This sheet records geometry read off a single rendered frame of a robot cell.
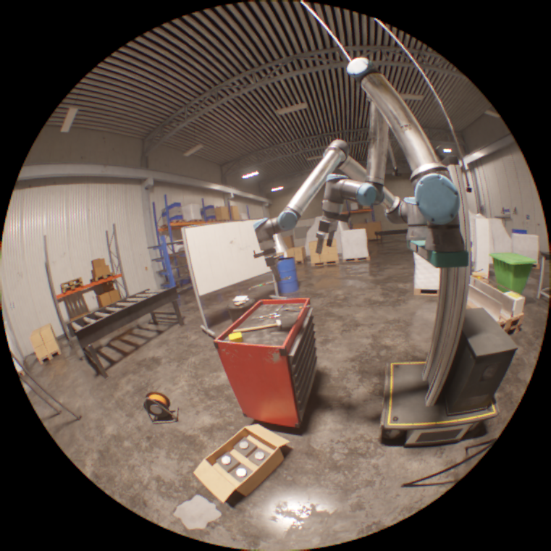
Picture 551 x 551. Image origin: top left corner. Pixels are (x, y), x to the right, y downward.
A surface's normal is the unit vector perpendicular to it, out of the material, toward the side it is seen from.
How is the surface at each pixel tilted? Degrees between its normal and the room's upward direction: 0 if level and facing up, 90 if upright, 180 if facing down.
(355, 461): 0
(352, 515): 0
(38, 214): 90
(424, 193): 95
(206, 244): 90
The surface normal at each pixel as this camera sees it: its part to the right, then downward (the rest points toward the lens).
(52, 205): 0.93, -0.08
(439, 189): -0.76, 0.33
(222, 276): 0.70, 0.03
